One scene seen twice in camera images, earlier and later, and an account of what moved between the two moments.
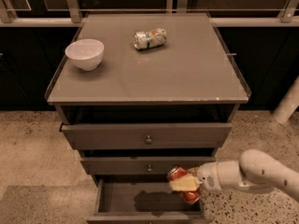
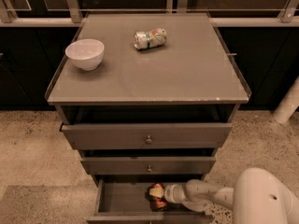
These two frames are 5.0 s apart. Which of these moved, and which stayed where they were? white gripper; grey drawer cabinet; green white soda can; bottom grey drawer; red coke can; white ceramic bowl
Moved: white gripper; red coke can
Stayed: white ceramic bowl; green white soda can; grey drawer cabinet; bottom grey drawer
